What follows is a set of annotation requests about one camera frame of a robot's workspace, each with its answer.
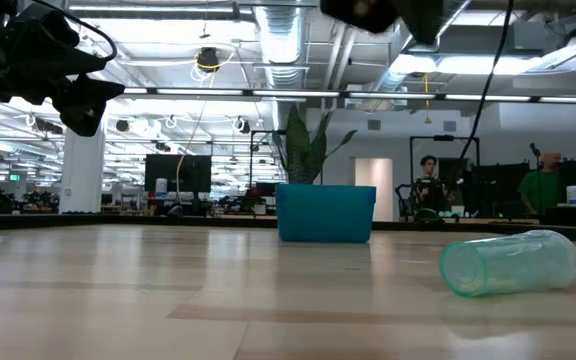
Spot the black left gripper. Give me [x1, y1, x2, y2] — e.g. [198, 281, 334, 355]
[0, 0, 127, 138]

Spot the green pill bottle white cap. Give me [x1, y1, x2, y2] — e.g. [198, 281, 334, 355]
[437, 229, 576, 299]

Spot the blue plastic basket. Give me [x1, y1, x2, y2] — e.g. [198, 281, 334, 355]
[275, 183, 377, 244]

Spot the white pillar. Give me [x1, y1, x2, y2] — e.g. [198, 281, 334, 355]
[58, 122, 109, 215]

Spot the black monitor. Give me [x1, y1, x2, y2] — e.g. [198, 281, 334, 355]
[144, 153, 213, 196]

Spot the long ceiling light strip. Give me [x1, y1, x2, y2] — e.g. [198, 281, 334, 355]
[122, 86, 576, 105]

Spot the green snake plant in pot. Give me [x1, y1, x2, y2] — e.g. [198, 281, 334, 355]
[272, 103, 358, 187]

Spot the person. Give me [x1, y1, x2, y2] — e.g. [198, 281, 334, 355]
[517, 151, 564, 214]
[411, 154, 452, 214]

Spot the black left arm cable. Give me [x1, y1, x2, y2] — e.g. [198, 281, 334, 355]
[31, 0, 119, 64]

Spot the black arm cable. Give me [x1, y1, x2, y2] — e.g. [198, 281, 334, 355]
[31, 0, 119, 64]
[447, 0, 516, 189]

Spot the black ceiling cable reel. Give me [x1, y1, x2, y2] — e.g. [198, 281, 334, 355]
[196, 46, 221, 74]

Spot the black metal rig frame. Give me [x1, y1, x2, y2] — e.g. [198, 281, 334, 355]
[408, 134, 482, 214]
[248, 128, 289, 189]

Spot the silver ventilation duct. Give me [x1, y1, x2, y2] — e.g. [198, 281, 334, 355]
[367, 29, 449, 96]
[254, 0, 310, 91]

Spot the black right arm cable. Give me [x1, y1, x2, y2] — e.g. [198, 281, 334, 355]
[447, 0, 516, 189]

